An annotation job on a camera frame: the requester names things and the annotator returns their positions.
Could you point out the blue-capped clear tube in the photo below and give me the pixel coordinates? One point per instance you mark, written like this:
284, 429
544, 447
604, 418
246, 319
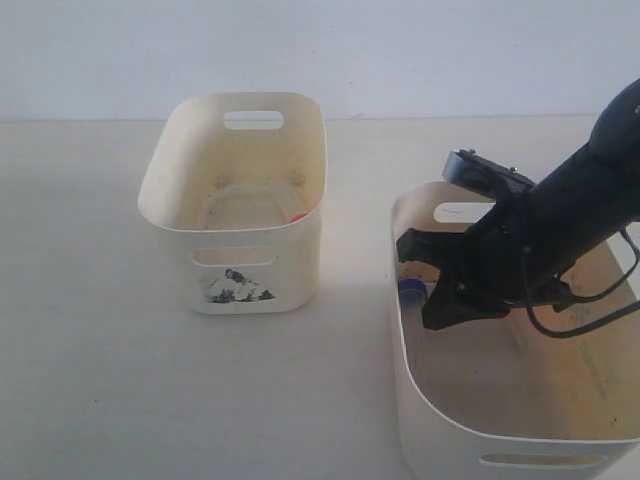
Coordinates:
412, 294

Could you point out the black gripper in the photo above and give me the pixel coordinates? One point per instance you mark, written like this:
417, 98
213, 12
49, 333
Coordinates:
514, 255

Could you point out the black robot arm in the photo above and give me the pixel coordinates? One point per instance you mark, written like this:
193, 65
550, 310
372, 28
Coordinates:
601, 181

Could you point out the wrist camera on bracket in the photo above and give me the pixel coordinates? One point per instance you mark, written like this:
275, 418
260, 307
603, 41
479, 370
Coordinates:
467, 170

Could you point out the orange-capped clear tube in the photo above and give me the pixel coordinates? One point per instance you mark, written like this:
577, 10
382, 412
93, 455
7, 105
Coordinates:
292, 209

